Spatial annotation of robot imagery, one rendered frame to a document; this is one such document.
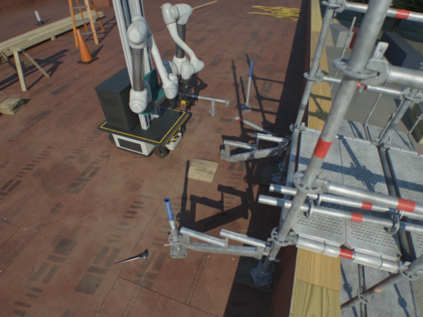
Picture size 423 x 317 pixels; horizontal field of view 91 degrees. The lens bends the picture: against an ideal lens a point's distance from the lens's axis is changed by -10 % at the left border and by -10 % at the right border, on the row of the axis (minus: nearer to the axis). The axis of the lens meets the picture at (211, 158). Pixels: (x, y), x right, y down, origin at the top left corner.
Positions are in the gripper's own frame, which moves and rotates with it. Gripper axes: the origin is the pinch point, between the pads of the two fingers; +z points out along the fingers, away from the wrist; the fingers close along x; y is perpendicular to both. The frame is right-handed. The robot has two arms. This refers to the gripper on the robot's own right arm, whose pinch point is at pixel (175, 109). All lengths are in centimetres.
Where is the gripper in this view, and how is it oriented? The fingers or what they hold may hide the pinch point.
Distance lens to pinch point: 244.5
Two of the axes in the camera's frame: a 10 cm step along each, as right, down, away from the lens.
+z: 0.0, 7.1, 7.0
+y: -9.3, -2.5, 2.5
